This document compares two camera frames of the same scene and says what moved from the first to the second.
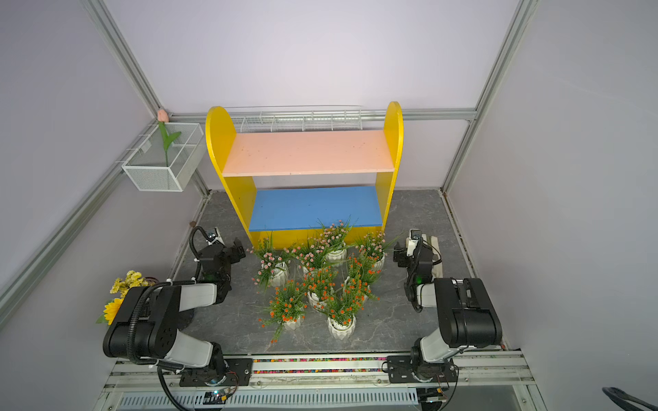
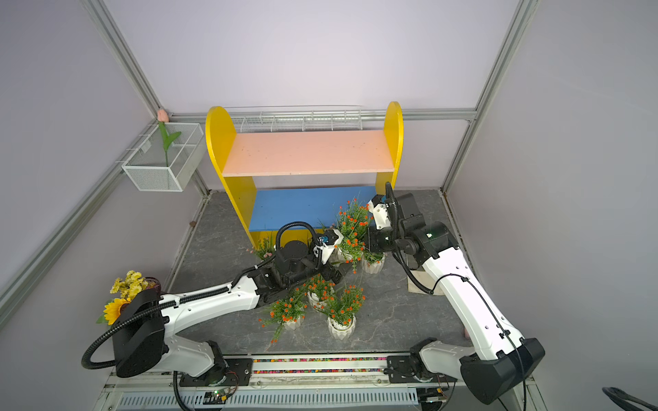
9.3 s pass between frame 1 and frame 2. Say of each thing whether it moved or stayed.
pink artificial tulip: stayed
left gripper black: moved
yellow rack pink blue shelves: stayed
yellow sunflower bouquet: stayed
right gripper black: moved
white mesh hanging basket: stayed
